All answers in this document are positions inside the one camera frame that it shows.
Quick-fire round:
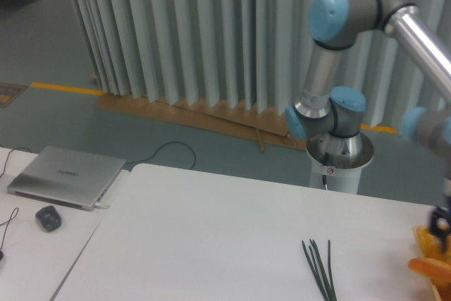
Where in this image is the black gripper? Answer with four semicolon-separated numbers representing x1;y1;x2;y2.
429;195;450;254

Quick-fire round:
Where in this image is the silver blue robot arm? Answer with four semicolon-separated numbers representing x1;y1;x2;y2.
285;0;450;194

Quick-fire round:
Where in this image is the orange wicker basket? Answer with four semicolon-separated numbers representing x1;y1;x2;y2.
413;226;450;300

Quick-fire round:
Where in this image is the orange carrot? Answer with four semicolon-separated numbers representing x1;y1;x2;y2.
408;258;450;282

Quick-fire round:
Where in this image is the green chive bunch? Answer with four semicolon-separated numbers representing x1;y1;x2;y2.
301;239;338;301

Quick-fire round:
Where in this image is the flat brown cardboard sheet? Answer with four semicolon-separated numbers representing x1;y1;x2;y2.
96;94;307;151

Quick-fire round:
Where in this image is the pale green pleated curtain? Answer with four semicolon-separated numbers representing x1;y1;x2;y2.
73;0;450;113

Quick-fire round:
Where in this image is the silver Huawei laptop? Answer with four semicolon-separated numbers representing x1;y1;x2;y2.
7;146;125;211

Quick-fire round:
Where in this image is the black computer mouse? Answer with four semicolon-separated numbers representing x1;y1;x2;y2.
35;205;62;232

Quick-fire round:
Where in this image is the brown floor sign mat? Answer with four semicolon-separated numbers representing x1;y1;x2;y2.
1;82;28;108

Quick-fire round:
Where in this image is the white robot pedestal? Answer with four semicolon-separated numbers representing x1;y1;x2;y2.
307;133;374;195

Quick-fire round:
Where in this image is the black laptop power cable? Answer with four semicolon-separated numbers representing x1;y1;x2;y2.
125;141;197;170

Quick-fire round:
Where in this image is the thin black cable left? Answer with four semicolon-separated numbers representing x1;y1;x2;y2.
0;147;32;263

